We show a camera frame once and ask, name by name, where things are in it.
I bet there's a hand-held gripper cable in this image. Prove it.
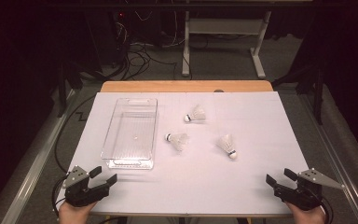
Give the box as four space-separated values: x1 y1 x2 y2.
51 175 68 218
321 199 335 224

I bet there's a person's right hand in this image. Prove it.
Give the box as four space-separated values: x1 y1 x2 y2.
284 202 328 224

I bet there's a wooden table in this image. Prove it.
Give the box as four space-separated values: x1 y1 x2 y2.
100 79 274 93

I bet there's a white plastic shuttlecock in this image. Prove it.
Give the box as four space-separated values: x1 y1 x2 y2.
216 133 238 161
184 105 207 124
164 133 189 153

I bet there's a right hand-held gripper cable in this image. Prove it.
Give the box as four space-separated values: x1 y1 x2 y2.
321 199 335 224

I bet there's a white cable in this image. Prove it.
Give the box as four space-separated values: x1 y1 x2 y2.
133 10 186 49

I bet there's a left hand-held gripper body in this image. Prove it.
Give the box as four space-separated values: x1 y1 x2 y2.
62 165 110 208

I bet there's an aluminium floor rail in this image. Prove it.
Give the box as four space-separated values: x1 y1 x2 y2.
297 92 358 224
0 88 77 224

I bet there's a dark equipment box red light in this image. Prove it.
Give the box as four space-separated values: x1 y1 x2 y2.
87 8 131 68

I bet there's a left hand-held gripper cable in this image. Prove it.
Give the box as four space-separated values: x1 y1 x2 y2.
51 175 68 218

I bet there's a white table cover board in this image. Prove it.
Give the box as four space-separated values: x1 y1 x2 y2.
53 91 328 218

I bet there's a tangle of black floor cables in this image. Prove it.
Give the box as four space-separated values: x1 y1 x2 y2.
105 40 194 82

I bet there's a white metal desk frame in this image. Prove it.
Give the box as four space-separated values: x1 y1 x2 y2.
181 10 273 79

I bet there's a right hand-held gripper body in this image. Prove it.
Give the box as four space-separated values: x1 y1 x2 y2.
273 167 346 212

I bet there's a person's left hand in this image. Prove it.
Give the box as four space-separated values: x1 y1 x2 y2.
58 200 98 224

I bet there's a clear plastic tray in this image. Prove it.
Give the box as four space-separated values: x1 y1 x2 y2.
101 97 158 171

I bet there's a black floor cable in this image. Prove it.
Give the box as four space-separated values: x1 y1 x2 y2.
54 94 97 174

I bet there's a black metal stand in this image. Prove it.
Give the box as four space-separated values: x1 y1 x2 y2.
273 62 324 125
57 60 85 119

